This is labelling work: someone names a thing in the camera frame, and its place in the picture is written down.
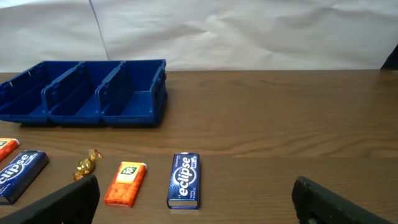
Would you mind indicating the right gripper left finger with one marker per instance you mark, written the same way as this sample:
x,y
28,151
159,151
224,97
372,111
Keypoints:
x,y
62,205

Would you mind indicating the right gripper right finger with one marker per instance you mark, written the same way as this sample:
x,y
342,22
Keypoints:
x,y
323,205

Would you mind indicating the gold candy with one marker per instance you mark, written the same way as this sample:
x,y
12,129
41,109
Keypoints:
x,y
85,166

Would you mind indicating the blue candy pack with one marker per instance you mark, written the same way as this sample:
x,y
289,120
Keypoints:
x,y
183,180
18,175

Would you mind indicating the orange candy box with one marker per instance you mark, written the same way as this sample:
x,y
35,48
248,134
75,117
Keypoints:
x,y
124,186
7,147

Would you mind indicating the blue tray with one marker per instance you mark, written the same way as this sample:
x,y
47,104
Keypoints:
x,y
136,109

